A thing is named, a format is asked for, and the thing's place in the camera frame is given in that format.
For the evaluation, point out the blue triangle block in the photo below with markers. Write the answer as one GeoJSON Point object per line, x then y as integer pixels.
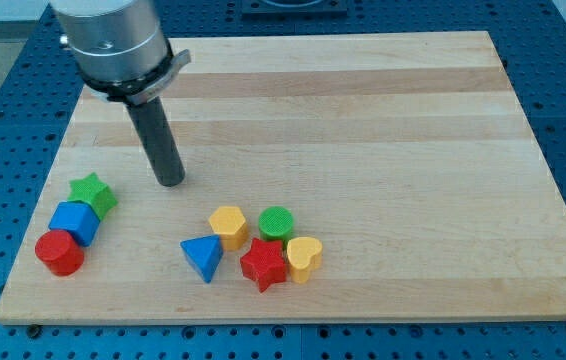
{"type": "Point", "coordinates": [204, 255]}

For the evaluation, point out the red star block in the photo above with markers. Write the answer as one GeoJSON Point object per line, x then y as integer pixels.
{"type": "Point", "coordinates": [264, 264]}

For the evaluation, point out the wooden board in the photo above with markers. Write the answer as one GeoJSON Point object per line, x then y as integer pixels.
{"type": "Point", "coordinates": [408, 155]}

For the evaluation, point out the blue cube block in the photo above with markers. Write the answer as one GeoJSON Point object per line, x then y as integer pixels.
{"type": "Point", "coordinates": [78, 219]}

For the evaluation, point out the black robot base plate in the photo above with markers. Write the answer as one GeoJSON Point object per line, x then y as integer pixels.
{"type": "Point", "coordinates": [293, 7]}

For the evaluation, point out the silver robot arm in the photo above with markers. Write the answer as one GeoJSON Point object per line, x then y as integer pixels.
{"type": "Point", "coordinates": [120, 48]}

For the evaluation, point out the red cylinder block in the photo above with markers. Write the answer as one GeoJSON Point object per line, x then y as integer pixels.
{"type": "Point", "coordinates": [59, 252]}

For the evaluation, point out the green star block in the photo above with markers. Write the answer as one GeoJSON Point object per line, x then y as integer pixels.
{"type": "Point", "coordinates": [92, 191]}

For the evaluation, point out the yellow hexagon block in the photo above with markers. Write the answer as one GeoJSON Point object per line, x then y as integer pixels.
{"type": "Point", "coordinates": [230, 224]}

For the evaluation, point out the yellow heart block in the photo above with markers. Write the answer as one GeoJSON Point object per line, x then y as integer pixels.
{"type": "Point", "coordinates": [304, 255]}

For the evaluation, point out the green cylinder block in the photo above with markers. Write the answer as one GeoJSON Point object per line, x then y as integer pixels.
{"type": "Point", "coordinates": [276, 223]}

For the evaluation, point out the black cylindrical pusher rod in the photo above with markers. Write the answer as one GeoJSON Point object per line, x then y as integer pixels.
{"type": "Point", "coordinates": [153, 129]}

